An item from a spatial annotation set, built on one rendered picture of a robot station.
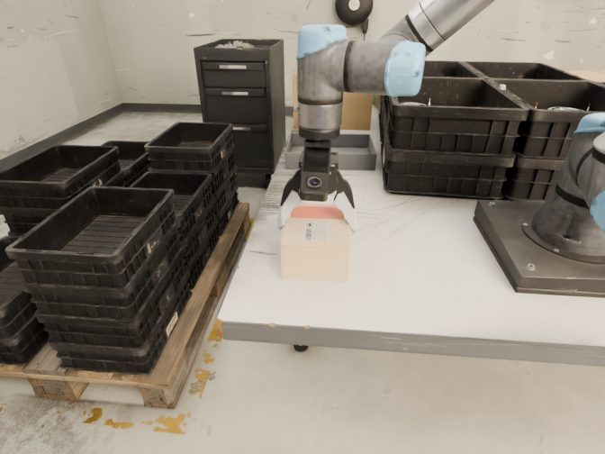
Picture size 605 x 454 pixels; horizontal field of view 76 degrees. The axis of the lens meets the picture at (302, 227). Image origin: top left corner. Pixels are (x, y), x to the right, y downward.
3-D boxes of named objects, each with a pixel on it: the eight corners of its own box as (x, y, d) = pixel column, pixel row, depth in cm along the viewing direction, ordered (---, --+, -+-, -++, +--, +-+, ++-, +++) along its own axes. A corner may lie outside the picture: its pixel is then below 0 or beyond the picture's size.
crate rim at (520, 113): (528, 121, 86) (532, 110, 85) (392, 115, 90) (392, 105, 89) (483, 86, 120) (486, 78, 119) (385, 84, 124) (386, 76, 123)
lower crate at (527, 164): (636, 213, 93) (660, 165, 87) (504, 204, 97) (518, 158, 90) (565, 155, 127) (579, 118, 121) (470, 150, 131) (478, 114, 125)
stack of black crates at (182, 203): (193, 293, 152) (179, 217, 135) (120, 288, 155) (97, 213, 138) (221, 239, 187) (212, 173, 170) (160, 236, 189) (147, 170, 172)
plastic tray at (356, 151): (284, 168, 117) (284, 152, 114) (290, 147, 134) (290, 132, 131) (375, 170, 115) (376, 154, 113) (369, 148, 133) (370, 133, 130)
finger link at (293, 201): (283, 217, 80) (309, 185, 76) (279, 232, 75) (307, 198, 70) (270, 209, 79) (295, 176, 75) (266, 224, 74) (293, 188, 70)
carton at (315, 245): (347, 282, 70) (349, 247, 66) (281, 278, 71) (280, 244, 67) (346, 235, 84) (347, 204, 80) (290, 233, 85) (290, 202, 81)
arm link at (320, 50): (345, 27, 54) (287, 26, 56) (340, 107, 60) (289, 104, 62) (356, 24, 60) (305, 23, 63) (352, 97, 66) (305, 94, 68)
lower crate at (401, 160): (504, 204, 97) (518, 158, 90) (382, 195, 100) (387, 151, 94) (469, 150, 131) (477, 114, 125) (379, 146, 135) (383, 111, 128)
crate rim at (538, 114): (680, 127, 82) (685, 115, 81) (529, 121, 86) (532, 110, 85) (589, 89, 116) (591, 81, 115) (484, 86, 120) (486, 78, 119)
